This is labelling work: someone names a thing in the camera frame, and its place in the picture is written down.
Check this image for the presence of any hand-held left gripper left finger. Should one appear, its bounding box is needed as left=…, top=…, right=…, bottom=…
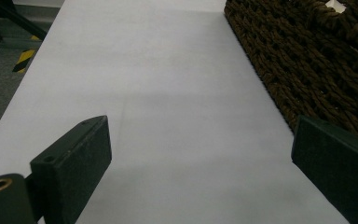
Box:
left=29, top=115, right=113, bottom=224

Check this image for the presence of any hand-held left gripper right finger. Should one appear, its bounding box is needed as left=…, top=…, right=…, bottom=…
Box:
left=291, top=114, right=358, bottom=224

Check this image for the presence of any dark brown woven basket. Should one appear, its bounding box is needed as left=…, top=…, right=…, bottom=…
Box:
left=223, top=0, right=358, bottom=147

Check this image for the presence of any yellow black striped floor tape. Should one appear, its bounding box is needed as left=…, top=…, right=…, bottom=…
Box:
left=12, top=35, right=42, bottom=75

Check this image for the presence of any black metal stand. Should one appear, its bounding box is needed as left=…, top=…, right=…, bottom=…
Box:
left=0, top=0, right=48, bottom=48

